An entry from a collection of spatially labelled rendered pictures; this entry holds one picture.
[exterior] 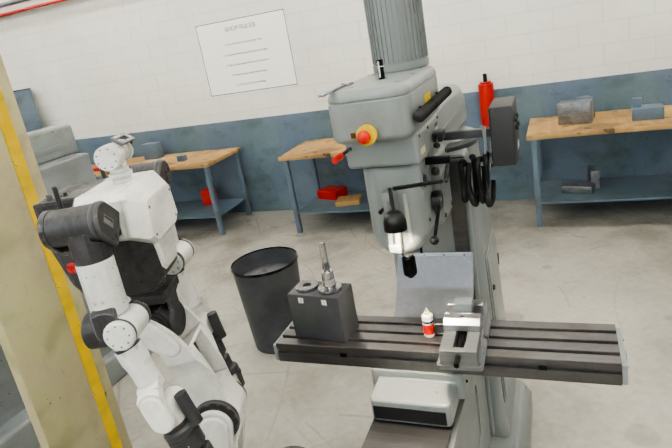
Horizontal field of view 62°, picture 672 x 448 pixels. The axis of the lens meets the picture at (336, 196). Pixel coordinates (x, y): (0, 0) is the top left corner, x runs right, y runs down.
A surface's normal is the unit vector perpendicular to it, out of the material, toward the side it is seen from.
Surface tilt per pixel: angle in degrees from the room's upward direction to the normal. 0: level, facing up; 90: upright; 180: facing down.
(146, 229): 85
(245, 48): 90
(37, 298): 90
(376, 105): 90
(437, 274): 63
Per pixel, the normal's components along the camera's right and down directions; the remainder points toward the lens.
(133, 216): 0.66, 0.01
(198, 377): -0.04, 0.29
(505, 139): -0.35, 0.33
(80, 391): 0.92, -0.05
